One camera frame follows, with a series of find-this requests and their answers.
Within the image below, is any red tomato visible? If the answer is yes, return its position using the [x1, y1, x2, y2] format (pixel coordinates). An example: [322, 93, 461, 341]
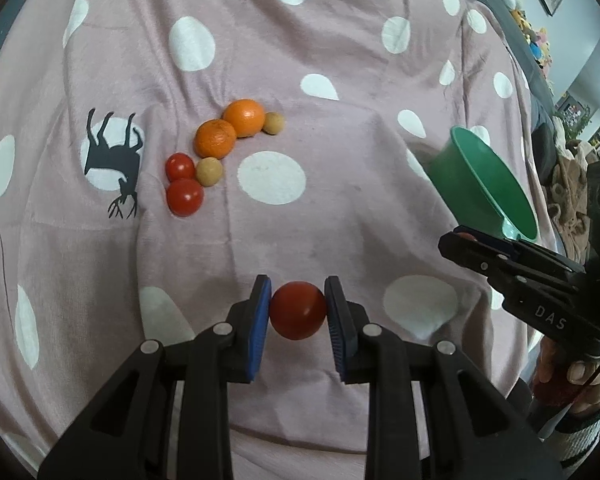
[165, 152, 196, 182]
[166, 178, 205, 218]
[270, 281, 328, 341]

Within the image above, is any large orange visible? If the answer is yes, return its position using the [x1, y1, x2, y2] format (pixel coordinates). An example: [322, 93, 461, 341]
[223, 99, 266, 138]

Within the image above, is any pink polka dot blanket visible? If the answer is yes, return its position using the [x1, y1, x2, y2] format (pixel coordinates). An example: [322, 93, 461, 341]
[0, 0, 561, 480]

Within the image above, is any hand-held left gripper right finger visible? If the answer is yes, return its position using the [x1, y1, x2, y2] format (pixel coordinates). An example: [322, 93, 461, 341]
[323, 275, 564, 480]

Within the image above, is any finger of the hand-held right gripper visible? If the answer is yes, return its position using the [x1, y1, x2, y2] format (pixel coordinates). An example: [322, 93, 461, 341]
[452, 226, 587, 275]
[438, 232, 521, 286]

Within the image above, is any person's right forearm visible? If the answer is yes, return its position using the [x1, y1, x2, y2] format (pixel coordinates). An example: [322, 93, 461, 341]
[539, 402, 600, 477]

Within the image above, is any person's right hand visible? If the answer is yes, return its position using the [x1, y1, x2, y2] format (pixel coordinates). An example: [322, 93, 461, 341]
[531, 339, 600, 417]

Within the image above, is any small orange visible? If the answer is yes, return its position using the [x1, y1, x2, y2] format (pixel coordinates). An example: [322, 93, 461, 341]
[194, 120, 237, 159]

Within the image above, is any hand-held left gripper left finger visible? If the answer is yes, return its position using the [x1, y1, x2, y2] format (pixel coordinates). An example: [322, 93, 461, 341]
[37, 274, 273, 480]

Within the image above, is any beige knitted cloth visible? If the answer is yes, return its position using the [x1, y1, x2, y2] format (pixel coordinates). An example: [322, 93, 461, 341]
[547, 137, 592, 263]

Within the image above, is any green plastic bowl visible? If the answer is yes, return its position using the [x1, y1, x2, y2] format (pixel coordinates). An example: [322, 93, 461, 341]
[425, 126, 539, 241]

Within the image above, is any row of colourful plush toys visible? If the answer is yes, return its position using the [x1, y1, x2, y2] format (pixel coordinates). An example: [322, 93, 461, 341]
[499, 0, 553, 73]

